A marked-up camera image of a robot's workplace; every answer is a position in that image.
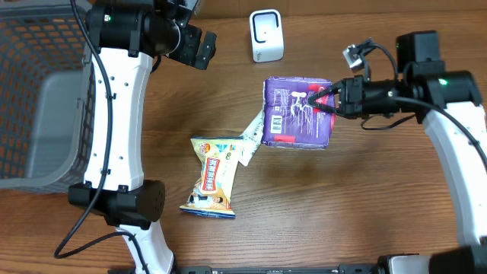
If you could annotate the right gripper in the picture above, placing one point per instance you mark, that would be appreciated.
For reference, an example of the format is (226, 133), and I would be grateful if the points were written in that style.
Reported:
(350, 99)

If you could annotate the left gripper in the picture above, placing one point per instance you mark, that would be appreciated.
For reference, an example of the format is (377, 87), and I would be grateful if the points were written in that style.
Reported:
(193, 39)

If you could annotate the red purple liners pack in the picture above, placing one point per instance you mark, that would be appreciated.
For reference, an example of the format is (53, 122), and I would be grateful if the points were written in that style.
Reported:
(288, 120)

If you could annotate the white conditioner tube gold cap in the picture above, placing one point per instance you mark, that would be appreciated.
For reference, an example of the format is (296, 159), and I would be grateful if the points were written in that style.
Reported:
(251, 139)

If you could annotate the cream snack bag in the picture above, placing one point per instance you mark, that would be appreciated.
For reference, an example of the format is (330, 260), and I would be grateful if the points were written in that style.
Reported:
(211, 195)

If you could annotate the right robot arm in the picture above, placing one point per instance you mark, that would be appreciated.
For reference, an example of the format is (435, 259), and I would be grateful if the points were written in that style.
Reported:
(449, 107)

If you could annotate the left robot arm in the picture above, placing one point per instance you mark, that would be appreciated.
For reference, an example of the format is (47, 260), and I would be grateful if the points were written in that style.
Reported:
(127, 40)

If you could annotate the white barcode scanner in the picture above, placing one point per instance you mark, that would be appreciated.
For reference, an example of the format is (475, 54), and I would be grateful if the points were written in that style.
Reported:
(266, 35)

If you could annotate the grey plastic shopping basket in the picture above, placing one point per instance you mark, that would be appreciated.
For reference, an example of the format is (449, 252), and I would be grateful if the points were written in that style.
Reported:
(47, 97)

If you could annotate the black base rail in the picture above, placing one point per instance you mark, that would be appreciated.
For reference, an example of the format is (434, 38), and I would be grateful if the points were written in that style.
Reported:
(341, 269)

